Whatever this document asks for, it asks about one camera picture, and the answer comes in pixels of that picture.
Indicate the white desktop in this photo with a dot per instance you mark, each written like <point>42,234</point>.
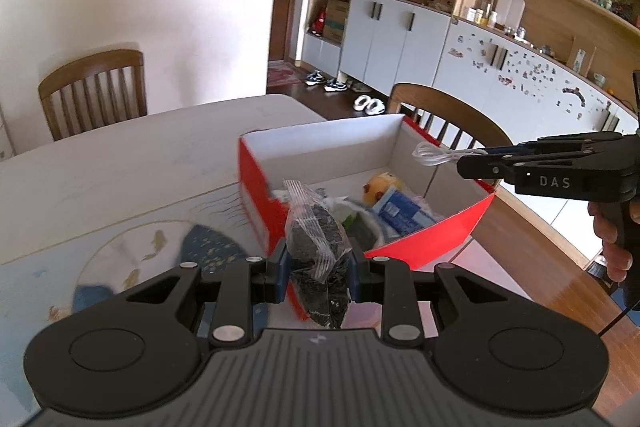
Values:
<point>125,157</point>

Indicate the white slipper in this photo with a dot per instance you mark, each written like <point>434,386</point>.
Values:
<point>375,107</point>
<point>361,102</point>

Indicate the bag of black granules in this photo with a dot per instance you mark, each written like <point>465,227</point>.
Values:
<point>315,247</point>

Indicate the red cardboard box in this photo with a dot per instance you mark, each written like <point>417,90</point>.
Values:
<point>252,187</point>

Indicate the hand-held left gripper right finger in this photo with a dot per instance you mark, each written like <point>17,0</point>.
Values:
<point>355,277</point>

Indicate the white board on shelf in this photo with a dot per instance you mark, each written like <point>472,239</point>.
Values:
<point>511,9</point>

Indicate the dark wooden chair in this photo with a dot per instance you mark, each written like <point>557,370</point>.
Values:
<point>90,67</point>
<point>450,99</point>

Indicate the red doormat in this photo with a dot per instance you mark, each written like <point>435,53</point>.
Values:
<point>285,74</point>

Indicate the dark sneaker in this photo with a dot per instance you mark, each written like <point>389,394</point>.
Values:
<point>315,78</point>
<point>335,84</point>

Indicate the white and wood wall cabinet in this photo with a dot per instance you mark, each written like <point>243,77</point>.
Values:
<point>390,37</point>

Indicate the brown cardboard box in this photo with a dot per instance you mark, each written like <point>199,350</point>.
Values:
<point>336,22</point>

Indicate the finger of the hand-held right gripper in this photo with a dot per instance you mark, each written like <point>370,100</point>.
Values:
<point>560,144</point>
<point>490,167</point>

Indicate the yellow tape roll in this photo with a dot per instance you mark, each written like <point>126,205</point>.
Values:
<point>382,184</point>

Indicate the person's right hand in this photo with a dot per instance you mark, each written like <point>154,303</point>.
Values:
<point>611,242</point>

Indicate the red figurine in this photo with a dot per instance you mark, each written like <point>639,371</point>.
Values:
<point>319,21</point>

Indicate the blue printed table mat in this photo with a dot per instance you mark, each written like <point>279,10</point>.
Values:
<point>50,287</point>

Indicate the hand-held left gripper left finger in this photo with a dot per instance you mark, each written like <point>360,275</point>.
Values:
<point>281,274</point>

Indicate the blue white snack packet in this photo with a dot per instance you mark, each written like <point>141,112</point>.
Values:
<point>402,209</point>

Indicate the clear plastic wrapper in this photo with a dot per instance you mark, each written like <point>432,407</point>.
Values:
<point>425,155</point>

